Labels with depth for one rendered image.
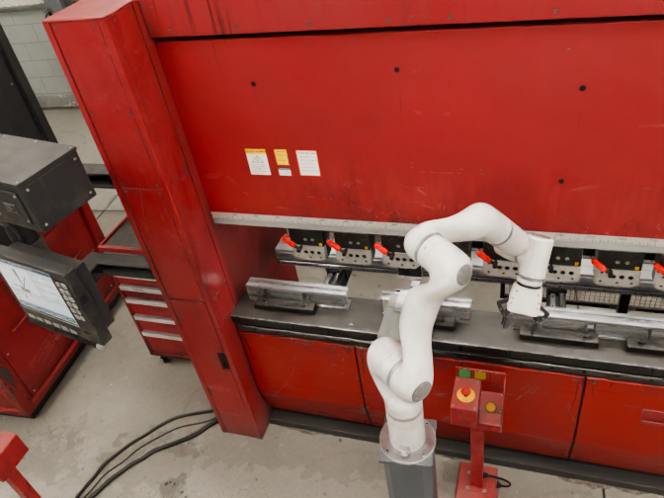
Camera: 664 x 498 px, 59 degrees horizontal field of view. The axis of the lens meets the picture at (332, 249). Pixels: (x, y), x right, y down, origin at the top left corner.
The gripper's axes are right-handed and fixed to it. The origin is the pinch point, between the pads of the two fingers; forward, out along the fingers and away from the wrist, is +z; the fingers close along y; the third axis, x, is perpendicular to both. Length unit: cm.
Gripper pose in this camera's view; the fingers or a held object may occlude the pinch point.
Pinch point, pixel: (518, 327)
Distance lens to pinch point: 205.4
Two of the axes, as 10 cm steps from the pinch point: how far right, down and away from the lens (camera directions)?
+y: -9.5, -2.1, 2.3
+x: -2.8, 2.3, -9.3
